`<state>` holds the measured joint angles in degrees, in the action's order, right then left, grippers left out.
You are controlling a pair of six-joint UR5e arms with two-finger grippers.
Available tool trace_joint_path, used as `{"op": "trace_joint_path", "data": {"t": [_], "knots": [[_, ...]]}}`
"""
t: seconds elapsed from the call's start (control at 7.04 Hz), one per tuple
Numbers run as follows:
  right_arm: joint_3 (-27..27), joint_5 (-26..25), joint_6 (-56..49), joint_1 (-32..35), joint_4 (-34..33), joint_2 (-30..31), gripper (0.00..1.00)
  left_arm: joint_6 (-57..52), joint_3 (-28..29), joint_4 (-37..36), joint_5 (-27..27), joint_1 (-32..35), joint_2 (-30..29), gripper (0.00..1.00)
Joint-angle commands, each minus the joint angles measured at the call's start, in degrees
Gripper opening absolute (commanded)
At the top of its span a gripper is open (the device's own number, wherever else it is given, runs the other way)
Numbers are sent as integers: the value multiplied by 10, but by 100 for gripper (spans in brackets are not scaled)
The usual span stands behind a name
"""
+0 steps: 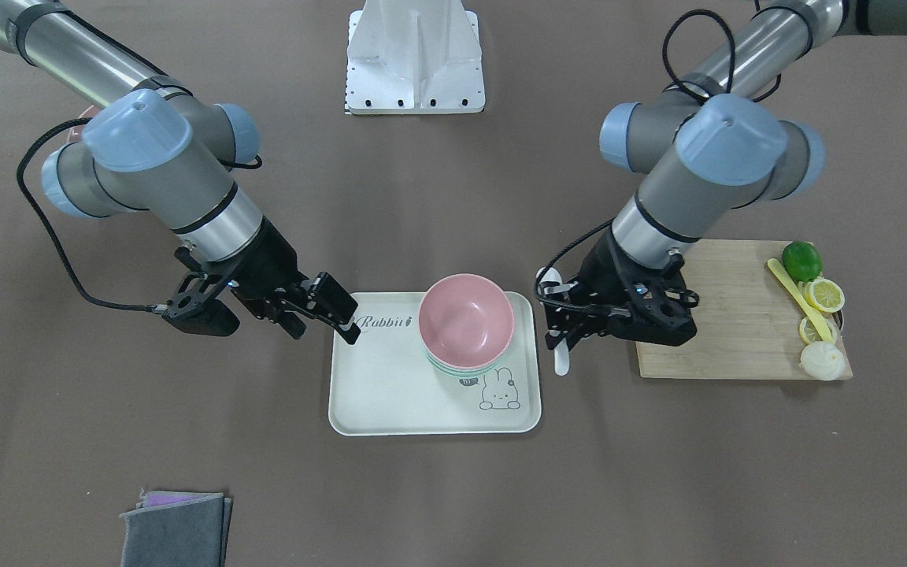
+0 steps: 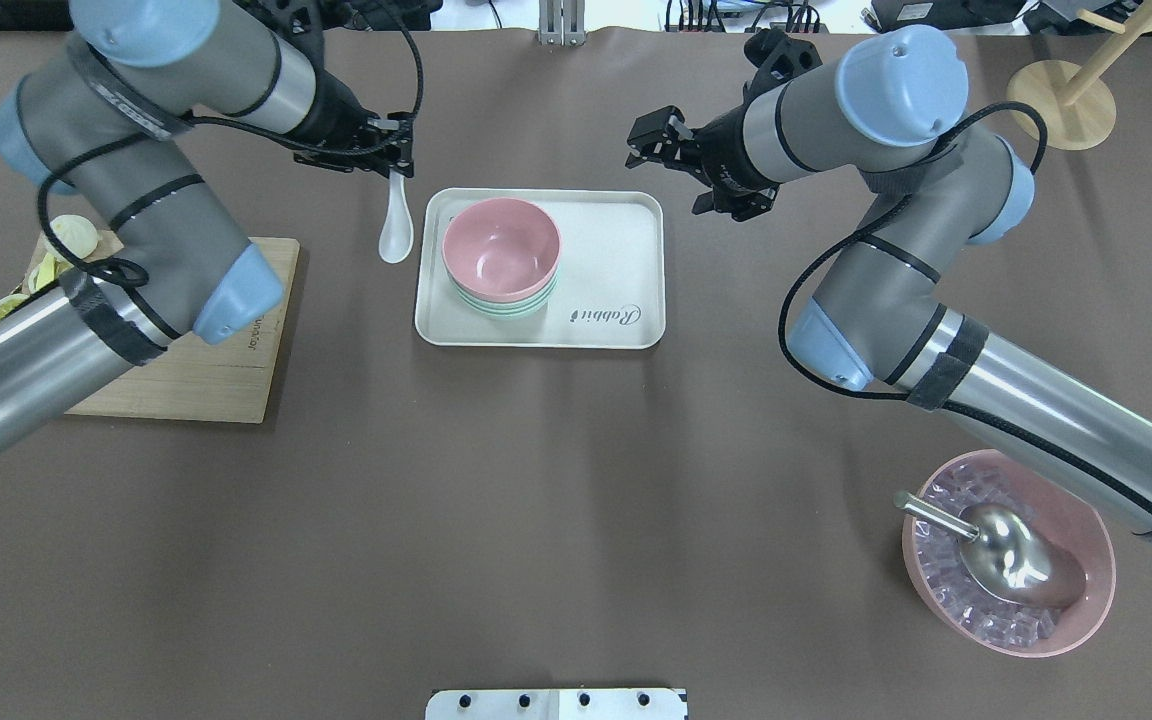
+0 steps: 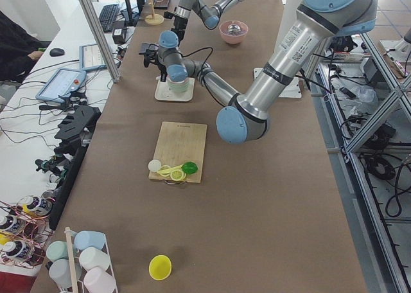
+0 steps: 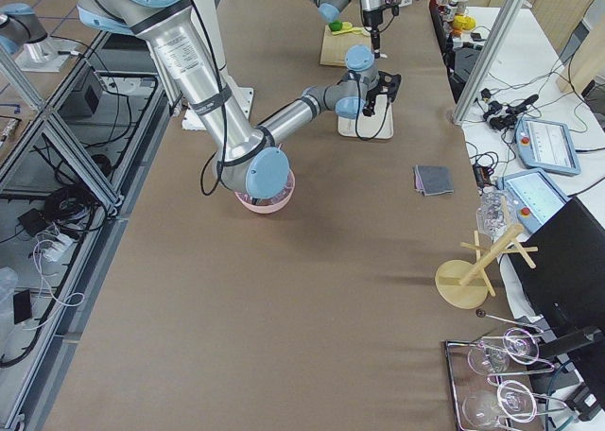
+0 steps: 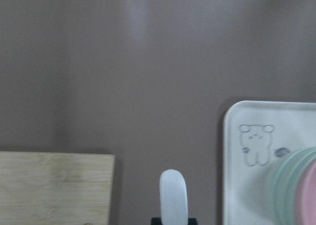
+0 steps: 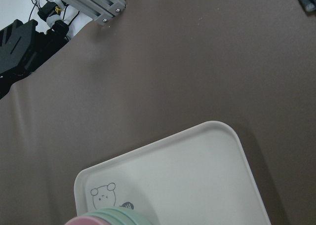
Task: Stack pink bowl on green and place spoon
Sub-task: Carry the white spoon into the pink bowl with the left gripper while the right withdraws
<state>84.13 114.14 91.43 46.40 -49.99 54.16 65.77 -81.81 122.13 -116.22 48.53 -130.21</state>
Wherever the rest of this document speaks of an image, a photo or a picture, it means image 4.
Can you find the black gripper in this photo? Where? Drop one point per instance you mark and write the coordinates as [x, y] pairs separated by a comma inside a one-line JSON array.
[[371, 19], [368, 101]]

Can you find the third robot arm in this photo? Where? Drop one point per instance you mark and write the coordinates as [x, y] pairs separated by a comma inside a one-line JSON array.
[[22, 29]]

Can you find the large pink ice bowl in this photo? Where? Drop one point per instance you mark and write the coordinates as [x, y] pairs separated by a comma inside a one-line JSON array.
[[265, 206]]

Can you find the yellow plastic knife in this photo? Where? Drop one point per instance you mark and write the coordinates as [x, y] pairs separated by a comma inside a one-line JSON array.
[[353, 30]]

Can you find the green lime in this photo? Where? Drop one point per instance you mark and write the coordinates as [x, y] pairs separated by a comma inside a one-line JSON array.
[[335, 26]]

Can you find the white rabbit tray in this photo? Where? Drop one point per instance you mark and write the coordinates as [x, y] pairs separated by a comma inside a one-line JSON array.
[[376, 127]]

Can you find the bamboo cutting board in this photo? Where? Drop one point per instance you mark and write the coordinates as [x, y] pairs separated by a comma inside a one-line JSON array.
[[334, 48]]

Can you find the purple folded cloth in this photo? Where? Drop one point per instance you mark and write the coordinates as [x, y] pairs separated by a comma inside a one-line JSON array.
[[418, 180]]

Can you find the grey folded cloth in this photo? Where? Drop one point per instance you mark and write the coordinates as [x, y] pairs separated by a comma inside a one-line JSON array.
[[436, 180]]

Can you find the far teach pendant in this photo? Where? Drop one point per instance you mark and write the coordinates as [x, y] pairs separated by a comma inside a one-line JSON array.
[[547, 145]]

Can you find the teach pendant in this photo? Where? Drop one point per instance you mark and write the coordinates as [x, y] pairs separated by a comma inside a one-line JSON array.
[[547, 145], [535, 197]]

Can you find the clear plastic bottle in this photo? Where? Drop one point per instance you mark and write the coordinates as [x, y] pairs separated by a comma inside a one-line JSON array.
[[495, 213]]

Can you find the near teach pendant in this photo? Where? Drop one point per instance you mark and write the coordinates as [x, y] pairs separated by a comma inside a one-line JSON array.
[[535, 197]]

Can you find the wooden mug tree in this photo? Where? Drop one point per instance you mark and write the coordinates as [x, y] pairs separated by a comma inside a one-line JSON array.
[[466, 285]]

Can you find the black monitor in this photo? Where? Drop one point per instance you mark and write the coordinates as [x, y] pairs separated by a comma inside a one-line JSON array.
[[566, 286]]

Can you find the upper wine glass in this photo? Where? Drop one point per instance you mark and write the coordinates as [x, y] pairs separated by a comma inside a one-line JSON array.
[[493, 354]]

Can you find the wine glass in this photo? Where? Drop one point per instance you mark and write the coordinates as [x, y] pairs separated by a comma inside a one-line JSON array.
[[510, 404], [493, 354]]

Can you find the metal glass rack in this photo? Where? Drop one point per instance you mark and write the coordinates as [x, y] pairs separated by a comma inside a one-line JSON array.
[[469, 382]]

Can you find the lower wine glass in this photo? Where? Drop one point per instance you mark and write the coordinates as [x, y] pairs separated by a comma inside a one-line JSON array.
[[510, 404]]

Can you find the aluminium frame post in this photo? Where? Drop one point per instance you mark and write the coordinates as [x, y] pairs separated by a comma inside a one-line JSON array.
[[499, 32]]

